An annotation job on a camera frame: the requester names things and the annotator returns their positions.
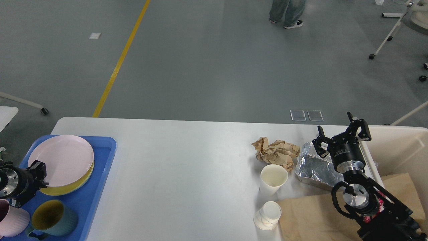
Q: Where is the crumpled aluminium foil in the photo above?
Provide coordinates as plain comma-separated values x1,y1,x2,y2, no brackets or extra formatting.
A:
294,142,344,191

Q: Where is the brown paper bag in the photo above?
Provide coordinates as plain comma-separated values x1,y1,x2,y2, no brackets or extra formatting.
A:
278,173,427,241

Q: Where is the white stand leg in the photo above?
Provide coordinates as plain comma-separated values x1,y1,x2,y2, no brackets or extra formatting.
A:
384,101,428,126
0,92,49,115

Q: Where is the white stand leg right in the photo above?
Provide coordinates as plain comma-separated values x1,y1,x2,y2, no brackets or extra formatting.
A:
384,101,428,126

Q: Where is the beige plastic bin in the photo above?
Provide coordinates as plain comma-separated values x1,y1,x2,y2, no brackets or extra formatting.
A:
362,125,428,232

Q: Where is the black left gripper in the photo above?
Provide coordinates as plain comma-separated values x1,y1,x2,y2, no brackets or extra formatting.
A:
0,160,49,209

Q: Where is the white side table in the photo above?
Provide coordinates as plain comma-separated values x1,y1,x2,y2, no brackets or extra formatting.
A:
0,105,19,168

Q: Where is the dark green mug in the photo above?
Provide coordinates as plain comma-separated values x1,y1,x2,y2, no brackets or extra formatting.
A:
25,199,78,240

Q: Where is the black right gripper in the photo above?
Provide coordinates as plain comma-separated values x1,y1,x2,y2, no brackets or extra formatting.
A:
312,111,372,174

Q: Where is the pink plate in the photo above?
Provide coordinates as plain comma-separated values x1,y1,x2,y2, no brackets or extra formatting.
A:
27,135,94,187

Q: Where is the floor outlet cover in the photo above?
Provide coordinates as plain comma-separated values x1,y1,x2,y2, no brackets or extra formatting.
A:
307,110,324,122
290,109,306,122

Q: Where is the person in jeans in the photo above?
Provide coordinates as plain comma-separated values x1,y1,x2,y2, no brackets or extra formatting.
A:
269,0,306,29

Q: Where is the upright white paper cup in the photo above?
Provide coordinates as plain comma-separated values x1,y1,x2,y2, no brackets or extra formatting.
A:
259,164,289,196

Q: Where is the white stand leg left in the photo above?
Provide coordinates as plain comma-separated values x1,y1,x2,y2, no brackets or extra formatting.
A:
0,92,49,115

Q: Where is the yellow plate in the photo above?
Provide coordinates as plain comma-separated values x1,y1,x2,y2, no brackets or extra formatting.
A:
40,161,94,196

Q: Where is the left floor outlet cover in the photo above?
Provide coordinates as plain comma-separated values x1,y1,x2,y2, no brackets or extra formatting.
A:
290,109,306,122

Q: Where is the white rolling stand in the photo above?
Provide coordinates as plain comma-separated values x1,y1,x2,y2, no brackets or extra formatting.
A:
368,0,428,60

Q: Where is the crumpled brown paper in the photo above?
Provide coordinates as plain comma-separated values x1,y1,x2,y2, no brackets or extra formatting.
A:
251,137,301,172

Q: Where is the pink ribbed cup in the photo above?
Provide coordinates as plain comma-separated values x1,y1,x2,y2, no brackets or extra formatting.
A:
0,199,30,238

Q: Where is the right floor outlet cover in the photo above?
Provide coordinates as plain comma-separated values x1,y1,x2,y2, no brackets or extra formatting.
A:
307,110,324,122

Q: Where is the blue plastic tray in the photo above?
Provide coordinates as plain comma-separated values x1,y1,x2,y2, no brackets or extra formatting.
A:
0,135,117,241

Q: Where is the lying white paper cup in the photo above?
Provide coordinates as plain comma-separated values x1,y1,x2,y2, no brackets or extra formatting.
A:
253,201,282,231

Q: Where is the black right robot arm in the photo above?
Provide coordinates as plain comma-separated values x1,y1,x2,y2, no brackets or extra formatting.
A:
312,112,427,241

